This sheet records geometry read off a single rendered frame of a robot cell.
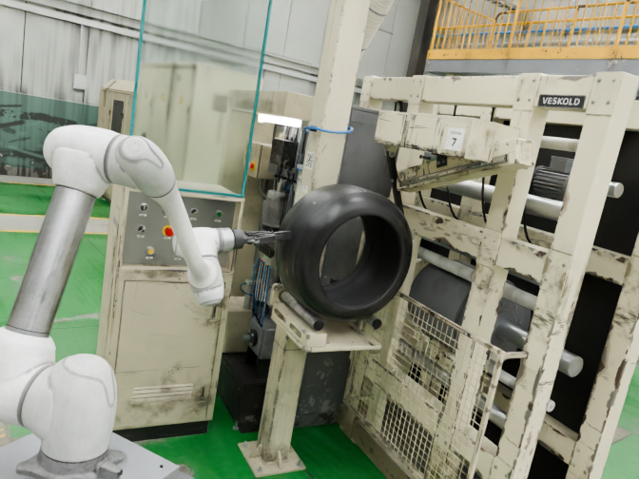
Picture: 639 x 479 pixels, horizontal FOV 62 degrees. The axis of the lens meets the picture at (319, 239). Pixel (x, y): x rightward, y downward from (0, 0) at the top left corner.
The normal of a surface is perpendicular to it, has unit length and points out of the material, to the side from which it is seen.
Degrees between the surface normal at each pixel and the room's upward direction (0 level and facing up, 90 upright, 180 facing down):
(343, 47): 90
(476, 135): 90
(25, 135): 90
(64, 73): 90
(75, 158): 75
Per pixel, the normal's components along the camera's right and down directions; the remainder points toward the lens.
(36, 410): -0.21, 0.06
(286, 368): 0.45, 0.25
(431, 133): -0.87, -0.06
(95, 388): 0.69, -0.16
